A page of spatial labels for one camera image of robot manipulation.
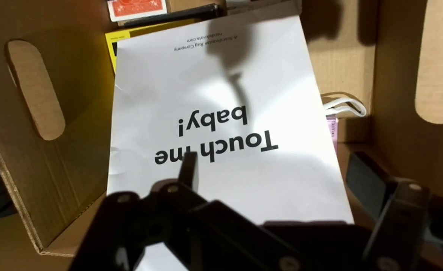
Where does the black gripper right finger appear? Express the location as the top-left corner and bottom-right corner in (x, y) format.
(345, 150), (443, 271)

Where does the pink item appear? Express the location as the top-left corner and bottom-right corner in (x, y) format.
(325, 114), (341, 145)

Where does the white printed book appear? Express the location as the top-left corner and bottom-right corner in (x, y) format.
(106, 13), (356, 271)

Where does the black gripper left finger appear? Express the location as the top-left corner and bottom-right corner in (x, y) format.
(69, 150), (303, 271)

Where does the white folded bag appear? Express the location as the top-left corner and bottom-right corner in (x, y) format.
(321, 90), (369, 120)

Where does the red card box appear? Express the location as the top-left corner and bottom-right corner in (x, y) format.
(106, 0), (169, 22)

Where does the cardboard box with handle holes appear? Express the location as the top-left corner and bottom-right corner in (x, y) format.
(0, 0), (443, 271)

